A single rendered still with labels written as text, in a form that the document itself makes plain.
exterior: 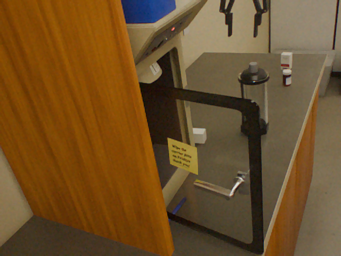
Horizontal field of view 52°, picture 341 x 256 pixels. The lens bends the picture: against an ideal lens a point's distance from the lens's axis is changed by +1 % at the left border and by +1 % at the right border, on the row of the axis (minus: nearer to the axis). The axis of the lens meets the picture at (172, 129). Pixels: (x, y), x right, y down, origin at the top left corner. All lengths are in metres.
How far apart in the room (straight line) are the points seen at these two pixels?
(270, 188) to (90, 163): 0.55
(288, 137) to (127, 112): 0.77
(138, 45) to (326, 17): 3.22
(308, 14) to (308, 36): 0.22
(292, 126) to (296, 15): 2.55
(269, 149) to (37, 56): 0.82
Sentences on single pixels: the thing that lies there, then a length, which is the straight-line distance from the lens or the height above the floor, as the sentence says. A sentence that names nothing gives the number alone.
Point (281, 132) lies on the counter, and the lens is 1.37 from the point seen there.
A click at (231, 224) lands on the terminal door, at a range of 0.84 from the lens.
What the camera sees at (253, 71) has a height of 1.18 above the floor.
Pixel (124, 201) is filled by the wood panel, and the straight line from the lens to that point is 0.88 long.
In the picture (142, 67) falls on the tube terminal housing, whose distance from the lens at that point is 0.86.
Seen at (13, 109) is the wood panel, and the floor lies 1.33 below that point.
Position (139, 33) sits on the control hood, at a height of 1.50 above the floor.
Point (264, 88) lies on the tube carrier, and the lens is 1.26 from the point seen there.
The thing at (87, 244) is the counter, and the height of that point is 0.94.
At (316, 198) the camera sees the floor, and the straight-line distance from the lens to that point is 2.49.
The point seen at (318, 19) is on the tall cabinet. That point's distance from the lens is 3.84.
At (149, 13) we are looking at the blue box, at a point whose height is 1.53.
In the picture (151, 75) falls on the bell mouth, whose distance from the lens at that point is 0.93.
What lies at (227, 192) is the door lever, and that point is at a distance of 0.70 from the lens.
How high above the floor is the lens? 1.68
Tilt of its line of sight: 31 degrees down
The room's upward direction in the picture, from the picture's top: 10 degrees counter-clockwise
